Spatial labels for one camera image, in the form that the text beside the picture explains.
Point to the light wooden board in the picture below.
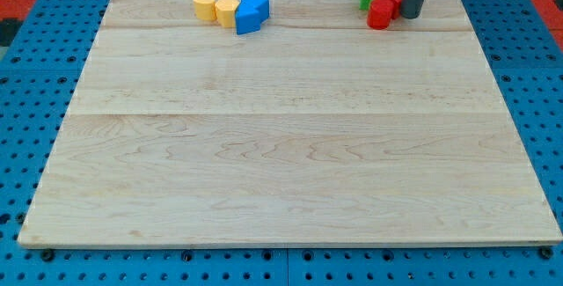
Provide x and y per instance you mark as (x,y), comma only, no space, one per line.
(315,131)

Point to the blue angular block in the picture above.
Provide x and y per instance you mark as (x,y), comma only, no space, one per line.
(250,14)

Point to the yellow hexagon block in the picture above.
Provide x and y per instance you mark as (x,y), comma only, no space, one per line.
(225,12)

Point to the yellow heart block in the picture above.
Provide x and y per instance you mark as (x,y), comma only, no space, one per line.
(205,9)

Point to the red cylinder block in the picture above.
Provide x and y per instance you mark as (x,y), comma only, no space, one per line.
(380,14)

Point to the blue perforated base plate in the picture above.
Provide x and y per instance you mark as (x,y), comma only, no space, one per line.
(38,76)

